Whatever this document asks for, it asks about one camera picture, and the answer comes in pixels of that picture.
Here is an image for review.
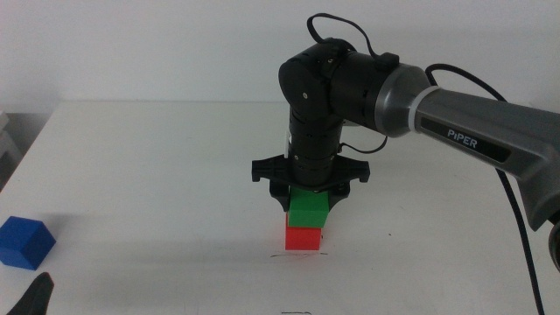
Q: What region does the green cube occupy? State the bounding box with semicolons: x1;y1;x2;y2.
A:
287;186;331;229

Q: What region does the red cube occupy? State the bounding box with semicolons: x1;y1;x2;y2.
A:
284;213;324;252

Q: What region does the blue cube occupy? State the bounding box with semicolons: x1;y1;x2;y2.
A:
0;215;57;271

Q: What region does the black looped wrist cable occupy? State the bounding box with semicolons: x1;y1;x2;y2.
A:
305;12;401;72

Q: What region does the black right camera cable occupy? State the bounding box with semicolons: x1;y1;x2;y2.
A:
338;62;547;315

